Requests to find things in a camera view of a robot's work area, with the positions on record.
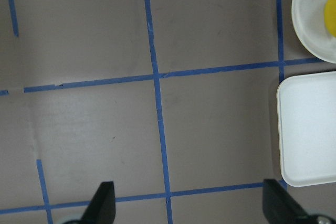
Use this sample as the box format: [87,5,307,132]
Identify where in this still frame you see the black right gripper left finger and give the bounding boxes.
[80,182,116,224]

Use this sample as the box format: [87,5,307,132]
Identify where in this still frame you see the white rectangular tray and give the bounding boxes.
[276,71,335,187]

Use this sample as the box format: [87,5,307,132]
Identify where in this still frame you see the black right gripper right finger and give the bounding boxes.
[262,179,315,224]

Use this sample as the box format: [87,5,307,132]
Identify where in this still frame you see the round white plate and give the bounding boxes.
[291,0,335,63]

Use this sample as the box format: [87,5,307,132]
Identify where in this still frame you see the yellow lemon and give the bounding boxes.
[324,0,336,37]

